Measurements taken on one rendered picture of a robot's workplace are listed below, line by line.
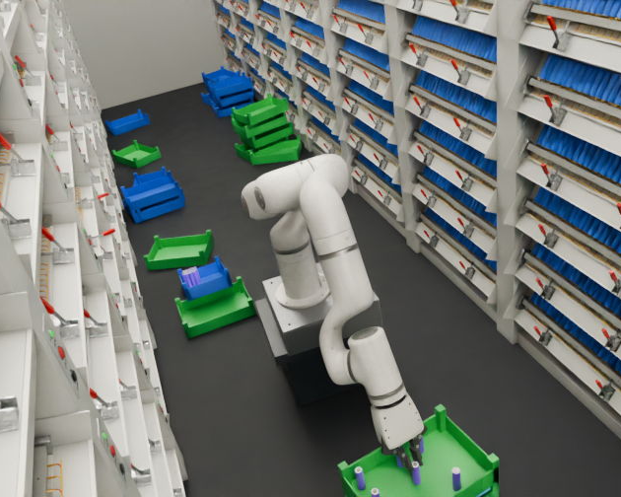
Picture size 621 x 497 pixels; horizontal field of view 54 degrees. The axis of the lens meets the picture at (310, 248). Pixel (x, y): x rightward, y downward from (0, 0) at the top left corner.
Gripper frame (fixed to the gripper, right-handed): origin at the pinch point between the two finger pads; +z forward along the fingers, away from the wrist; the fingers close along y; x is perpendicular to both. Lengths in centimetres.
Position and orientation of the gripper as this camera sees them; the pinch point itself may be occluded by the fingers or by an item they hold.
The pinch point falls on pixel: (411, 459)
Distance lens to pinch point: 147.5
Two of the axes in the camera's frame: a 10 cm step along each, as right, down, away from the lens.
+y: -8.6, 3.8, -3.3
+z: 3.5, 9.2, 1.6
